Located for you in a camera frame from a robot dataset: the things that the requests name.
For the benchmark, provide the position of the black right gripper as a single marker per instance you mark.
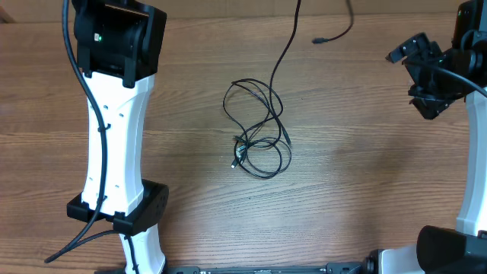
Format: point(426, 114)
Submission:
point(431, 104)

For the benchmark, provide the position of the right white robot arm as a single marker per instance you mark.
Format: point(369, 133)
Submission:
point(461, 249)

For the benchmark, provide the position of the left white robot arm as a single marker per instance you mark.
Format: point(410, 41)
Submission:
point(114, 48)

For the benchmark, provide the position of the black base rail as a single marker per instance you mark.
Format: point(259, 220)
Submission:
point(329, 268)

